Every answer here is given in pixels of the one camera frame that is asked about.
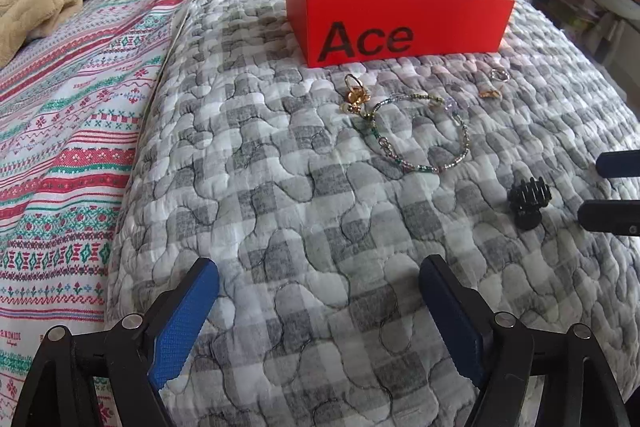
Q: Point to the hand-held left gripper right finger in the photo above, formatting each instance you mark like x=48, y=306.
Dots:
x=450, y=317

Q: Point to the red green patterned bedsheet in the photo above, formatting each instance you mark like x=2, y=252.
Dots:
x=75, y=132

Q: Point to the small gold earring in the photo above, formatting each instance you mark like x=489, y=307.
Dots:
x=490, y=94

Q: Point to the grey checked quilt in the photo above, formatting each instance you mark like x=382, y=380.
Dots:
x=300, y=232

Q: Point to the red cardboard box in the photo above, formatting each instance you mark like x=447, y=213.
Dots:
x=400, y=27

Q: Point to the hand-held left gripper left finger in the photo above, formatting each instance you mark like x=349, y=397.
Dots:
x=180, y=337

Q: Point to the black hair claw clip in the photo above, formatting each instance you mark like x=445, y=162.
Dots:
x=530, y=202

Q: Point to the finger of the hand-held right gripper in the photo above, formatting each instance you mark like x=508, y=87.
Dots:
x=620, y=164
x=610, y=216

